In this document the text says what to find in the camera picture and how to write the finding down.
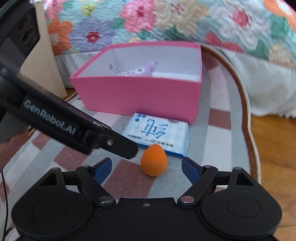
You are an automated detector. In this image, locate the purple plush toy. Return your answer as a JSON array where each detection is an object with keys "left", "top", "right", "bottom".
[{"left": 116, "top": 61, "right": 159, "bottom": 77}]

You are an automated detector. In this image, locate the floral quilted bedspread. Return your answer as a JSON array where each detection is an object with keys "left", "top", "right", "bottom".
[{"left": 43, "top": 0, "right": 295, "bottom": 68}]

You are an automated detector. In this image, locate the small white blue box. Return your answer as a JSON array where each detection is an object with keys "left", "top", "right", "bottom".
[{"left": 152, "top": 72, "right": 200, "bottom": 82}]

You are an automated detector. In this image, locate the pink cardboard box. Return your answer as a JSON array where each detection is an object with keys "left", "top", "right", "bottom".
[{"left": 70, "top": 41, "right": 202, "bottom": 125}]

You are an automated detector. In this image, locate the orange makeup sponge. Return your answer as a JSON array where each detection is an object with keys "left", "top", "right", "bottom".
[{"left": 140, "top": 144, "right": 168, "bottom": 177}]

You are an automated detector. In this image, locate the blue white tissue pack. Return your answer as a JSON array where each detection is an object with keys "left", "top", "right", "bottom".
[{"left": 122, "top": 113, "right": 190, "bottom": 157}]

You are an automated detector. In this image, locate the beige wooden cabinet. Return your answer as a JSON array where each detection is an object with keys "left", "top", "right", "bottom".
[{"left": 20, "top": 1, "right": 67, "bottom": 98}]

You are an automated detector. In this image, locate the person's left hand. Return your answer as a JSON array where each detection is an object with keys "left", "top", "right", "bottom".
[{"left": 0, "top": 128, "right": 29, "bottom": 171}]

